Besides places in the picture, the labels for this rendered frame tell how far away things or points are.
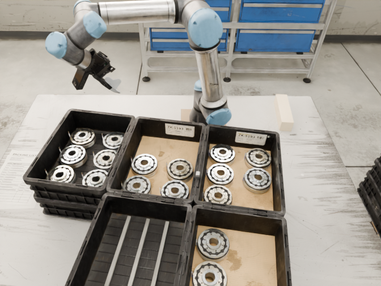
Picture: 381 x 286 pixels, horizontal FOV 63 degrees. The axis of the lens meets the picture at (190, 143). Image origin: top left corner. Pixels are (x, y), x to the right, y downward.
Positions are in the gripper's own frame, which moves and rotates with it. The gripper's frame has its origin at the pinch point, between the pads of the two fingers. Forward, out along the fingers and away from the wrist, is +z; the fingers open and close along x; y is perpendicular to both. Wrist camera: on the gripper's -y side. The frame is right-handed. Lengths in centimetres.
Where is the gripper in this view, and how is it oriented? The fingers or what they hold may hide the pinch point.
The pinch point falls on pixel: (110, 80)
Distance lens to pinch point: 137.5
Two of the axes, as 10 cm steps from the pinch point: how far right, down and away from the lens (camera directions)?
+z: 3.2, 1.2, 9.4
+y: 7.8, -5.9, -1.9
